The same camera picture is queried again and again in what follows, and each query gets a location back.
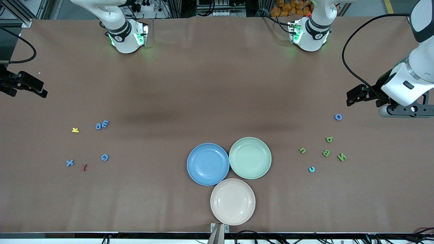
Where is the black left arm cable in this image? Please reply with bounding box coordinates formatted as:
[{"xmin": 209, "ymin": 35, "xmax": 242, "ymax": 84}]
[{"xmin": 342, "ymin": 14, "xmax": 412, "ymax": 99}]

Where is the black table edge rail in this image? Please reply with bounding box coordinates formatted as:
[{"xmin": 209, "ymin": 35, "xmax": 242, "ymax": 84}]
[{"xmin": 0, "ymin": 232, "xmax": 434, "ymax": 240}]

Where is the beige round plate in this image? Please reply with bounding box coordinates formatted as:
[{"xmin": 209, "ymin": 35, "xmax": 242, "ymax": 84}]
[{"xmin": 210, "ymin": 179, "xmax": 256, "ymax": 226}]

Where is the blue round plate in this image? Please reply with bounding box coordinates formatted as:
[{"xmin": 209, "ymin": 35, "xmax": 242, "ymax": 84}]
[{"xmin": 187, "ymin": 143, "xmax": 230, "ymax": 186}]

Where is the brown table cover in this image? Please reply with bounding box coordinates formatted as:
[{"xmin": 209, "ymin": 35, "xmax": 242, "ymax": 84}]
[{"xmin": 0, "ymin": 15, "xmax": 434, "ymax": 234}]

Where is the bag of orange fruit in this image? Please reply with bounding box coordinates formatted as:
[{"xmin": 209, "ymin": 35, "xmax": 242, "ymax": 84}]
[{"xmin": 270, "ymin": 0, "xmax": 314, "ymax": 17}]

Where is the green round plate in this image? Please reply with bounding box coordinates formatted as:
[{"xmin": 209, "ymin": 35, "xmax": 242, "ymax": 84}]
[{"xmin": 229, "ymin": 137, "xmax": 272, "ymax": 180}]

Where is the aluminium frame profile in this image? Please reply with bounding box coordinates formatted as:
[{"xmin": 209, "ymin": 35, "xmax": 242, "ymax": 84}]
[{"xmin": 0, "ymin": 0, "xmax": 46, "ymax": 28}]

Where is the white power strip with plugs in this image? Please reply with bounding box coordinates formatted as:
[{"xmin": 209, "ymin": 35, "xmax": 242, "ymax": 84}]
[{"xmin": 134, "ymin": 0, "xmax": 155, "ymax": 12}]

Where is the black equipment rack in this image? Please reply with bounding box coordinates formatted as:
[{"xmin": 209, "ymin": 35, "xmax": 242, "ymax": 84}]
[{"xmin": 196, "ymin": 0, "xmax": 247, "ymax": 17}]

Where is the black cable loop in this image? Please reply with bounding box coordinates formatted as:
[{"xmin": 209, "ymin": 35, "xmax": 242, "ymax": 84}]
[{"xmin": 235, "ymin": 230, "xmax": 272, "ymax": 244}]

